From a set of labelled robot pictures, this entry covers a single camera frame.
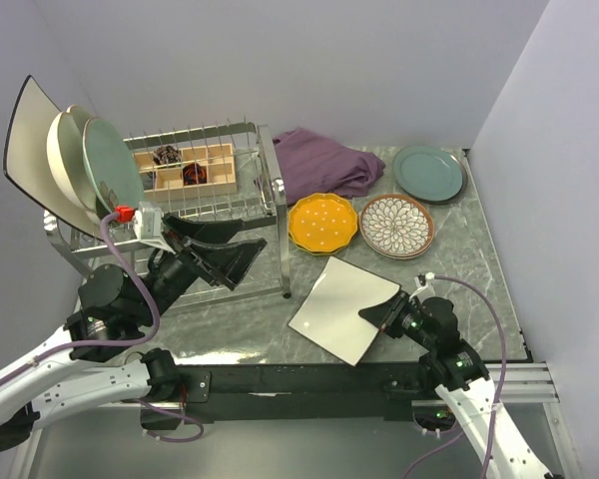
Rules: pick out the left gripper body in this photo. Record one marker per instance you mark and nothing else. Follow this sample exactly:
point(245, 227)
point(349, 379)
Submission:
point(173, 276)

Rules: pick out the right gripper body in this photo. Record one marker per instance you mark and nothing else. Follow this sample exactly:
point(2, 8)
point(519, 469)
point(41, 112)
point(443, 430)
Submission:
point(406, 321)

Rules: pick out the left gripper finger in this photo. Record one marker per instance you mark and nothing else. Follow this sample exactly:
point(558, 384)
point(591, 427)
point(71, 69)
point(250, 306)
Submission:
point(225, 264)
point(207, 232)

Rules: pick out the large square plate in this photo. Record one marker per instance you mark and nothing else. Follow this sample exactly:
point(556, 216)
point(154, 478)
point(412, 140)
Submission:
point(330, 315)
point(25, 162)

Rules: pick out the white ribbed brown bowl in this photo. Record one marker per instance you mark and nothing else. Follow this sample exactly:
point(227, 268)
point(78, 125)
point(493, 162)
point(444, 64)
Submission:
point(396, 217)

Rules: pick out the orange dotted plate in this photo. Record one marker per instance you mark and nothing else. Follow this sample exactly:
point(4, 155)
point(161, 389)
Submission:
point(322, 222)

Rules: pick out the mint green flower plate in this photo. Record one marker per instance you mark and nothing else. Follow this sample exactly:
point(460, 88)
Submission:
point(110, 166)

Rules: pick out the dark green round plate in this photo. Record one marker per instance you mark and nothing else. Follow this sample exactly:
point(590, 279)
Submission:
point(429, 174)

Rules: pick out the white round plate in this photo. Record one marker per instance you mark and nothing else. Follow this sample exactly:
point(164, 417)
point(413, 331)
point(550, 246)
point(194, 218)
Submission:
point(64, 150)

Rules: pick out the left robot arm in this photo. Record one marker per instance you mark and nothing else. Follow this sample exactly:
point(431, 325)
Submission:
point(118, 310)

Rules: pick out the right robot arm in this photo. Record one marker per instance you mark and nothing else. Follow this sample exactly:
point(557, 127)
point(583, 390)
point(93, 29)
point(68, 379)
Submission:
point(462, 381)

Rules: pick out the steel dish rack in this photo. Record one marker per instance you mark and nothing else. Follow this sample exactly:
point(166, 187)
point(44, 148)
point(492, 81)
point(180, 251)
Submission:
point(260, 202)

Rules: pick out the wooden cutlery box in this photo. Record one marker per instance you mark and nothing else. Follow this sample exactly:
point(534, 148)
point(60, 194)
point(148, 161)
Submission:
point(178, 175)

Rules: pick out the black base beam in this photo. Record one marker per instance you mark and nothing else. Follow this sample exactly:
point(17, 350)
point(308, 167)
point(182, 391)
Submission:
point(214, 393)

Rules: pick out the purple cloth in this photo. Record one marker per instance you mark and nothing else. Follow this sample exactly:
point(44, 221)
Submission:
point(311, 163)

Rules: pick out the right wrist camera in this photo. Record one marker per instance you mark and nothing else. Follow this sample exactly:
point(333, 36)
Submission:
point(424, 287)

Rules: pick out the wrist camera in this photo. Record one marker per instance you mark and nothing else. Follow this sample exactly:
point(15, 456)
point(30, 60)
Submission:
point(148, 226)
point(424, 287)

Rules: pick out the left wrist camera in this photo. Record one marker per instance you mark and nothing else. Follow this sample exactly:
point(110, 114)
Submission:
point(148, 226)

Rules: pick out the aluminium rail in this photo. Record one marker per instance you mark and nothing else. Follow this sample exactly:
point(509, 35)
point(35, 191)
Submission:
point(525, 383)

